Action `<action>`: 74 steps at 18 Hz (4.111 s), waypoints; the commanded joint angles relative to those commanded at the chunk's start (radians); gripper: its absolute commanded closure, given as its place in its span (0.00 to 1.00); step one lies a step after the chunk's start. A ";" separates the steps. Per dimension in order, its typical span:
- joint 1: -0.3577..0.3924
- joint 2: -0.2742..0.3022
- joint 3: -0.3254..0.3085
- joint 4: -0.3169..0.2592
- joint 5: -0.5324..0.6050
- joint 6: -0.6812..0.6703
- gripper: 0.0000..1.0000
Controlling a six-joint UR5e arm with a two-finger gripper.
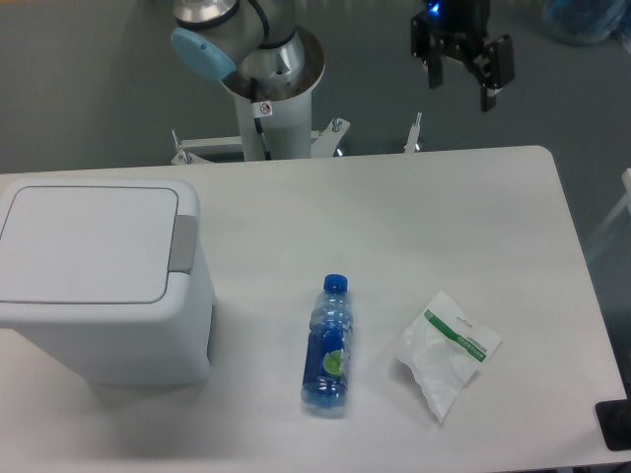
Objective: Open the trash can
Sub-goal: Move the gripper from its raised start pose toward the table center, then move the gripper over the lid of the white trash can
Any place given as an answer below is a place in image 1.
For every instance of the white trash can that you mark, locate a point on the white trash can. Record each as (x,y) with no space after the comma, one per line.
(161,343)

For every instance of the clear plastic bag green label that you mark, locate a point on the clear plastic bag green label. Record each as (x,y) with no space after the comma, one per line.
(444,348)

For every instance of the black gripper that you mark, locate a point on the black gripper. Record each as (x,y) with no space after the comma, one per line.
(458,30)

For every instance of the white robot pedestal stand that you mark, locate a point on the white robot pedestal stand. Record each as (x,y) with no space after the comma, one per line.
(272,91)

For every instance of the blue plastic bottle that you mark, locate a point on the blue plastic bottle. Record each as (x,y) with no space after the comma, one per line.
(328,357)

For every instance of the white trash can lid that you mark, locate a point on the white trash can lid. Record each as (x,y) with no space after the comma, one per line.
(68,244)

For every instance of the blue plastic bag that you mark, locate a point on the blue plastic bag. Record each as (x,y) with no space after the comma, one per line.
(582,23)

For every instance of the white furniture frame right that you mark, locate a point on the white furniture frame right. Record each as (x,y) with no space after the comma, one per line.
(612,224)

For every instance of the black device at table edge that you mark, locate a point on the black device at table edge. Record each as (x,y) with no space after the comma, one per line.
(614,422)

